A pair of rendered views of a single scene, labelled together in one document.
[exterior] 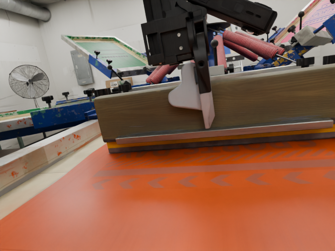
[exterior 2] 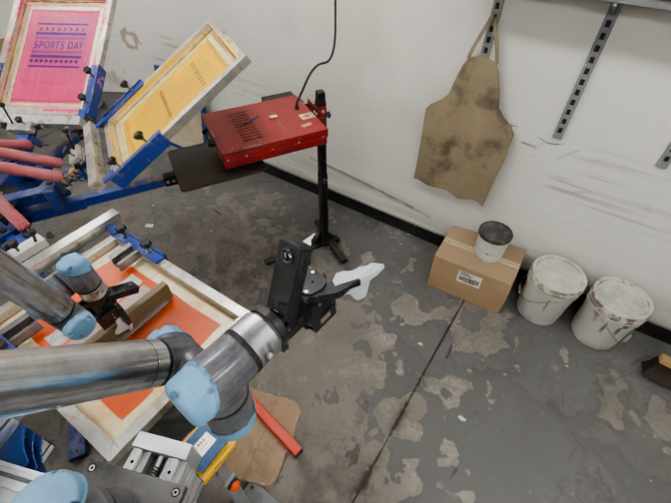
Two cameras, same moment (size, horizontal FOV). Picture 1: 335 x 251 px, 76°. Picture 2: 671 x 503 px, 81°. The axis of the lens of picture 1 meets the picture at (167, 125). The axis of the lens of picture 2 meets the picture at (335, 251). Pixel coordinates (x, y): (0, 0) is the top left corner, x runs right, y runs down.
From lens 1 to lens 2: 1.32 m
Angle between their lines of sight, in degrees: 67
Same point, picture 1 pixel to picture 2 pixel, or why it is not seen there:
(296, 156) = (165, 319)
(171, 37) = (109, 316)
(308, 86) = (157, 296)
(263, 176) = not seen: hidden behind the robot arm
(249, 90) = (140, 309)
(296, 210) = not seen: hidden behind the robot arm
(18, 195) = (92, 406)
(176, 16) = (110, 311)
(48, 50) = not seen: outside the picture
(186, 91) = (121, 326)
